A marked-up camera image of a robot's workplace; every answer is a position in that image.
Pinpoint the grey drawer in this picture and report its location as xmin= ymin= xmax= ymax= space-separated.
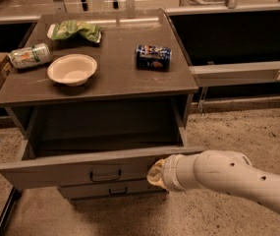
xmin=0 ymin=115 xmax=207 ymax=191
xmin=58 ymin=179 xmax=163 ymax=200

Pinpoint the blue soda can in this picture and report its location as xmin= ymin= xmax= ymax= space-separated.
xmin=136 ymin=45 xmax=172 ymax=71

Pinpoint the grey metal rail right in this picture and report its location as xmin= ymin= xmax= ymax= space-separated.
xmin=190 ymin=61 xmax=280 ymax=88

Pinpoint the white paper bowl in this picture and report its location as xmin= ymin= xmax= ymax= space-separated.
xmin=47 ymin=54 xmax=97 ymax=87

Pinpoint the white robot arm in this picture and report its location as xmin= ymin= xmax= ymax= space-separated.
xmin=147 ymin=150 xmax=280 ymax=214

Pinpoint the green chip bag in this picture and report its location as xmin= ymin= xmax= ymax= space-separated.
xmin=47 ymin=20 xmax=101 ymax=43

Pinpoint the grey cabinet with dark top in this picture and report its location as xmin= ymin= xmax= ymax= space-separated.
xmin=0 ymin=8 xmax=199 ymax=155

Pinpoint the black top drawer handle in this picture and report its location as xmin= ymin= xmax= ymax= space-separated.
xmin=89 ymin=170 xmax=122 ymax=183

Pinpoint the grey top drawer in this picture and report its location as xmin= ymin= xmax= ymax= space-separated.
xmin=0 ymin=115 xmax=207 ymax=191

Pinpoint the black drawer handle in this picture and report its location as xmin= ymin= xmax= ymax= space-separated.
xmin=89 ymin=170 xmax=122 ymax=183
xmin=108 ymin=187 xmax=128 ymax=196

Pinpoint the green white soda can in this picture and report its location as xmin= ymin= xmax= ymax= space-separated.
xmin=8 ymin=43 xmax=52 ymax=69

